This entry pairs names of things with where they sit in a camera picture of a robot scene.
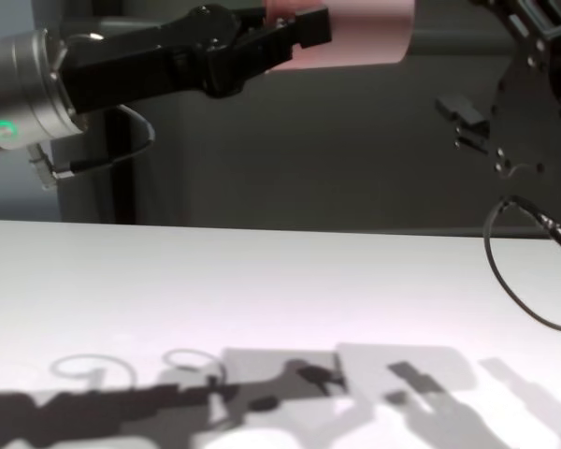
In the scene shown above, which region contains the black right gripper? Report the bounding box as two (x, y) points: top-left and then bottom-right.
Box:
(436, 0), (561, 178)

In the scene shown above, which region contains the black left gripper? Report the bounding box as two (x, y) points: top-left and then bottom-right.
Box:
(58, 3), (333, 116)

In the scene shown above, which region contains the pink plastic cup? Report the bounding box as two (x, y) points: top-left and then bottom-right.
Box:
(264, 0), (416, 74)

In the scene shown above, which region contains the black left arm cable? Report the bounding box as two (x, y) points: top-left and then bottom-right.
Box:
(26, 105), (157, 191)

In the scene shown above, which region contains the black slotted frame upright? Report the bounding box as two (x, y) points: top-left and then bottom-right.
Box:
(100, 109), (137, 225)

